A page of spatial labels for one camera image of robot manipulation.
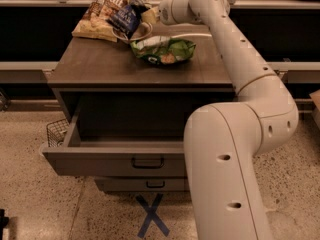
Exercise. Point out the open top grey drawer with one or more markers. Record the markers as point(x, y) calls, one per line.
point(125, 135)

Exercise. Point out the blue tape cross mark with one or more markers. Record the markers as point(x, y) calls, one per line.
point(151, 216)

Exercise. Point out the brown sea salt chip bag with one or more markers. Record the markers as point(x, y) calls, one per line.
point(93, 23)

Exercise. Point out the wire mesh basket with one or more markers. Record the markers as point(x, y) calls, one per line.
point(56, 132)

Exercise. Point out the blue chip bag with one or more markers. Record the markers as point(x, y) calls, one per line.
point(128, 18)

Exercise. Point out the white paper bowl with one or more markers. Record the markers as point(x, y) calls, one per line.
point(143, 31)

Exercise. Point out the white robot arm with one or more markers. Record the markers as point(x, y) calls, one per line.
point(220, 139)

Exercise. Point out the grey drawer cabinet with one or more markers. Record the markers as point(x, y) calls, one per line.
point(96, 66)

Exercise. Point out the lower grey drawer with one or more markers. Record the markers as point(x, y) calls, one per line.
point(122, 184)

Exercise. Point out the green chip bag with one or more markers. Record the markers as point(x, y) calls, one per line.
point(163, 50)

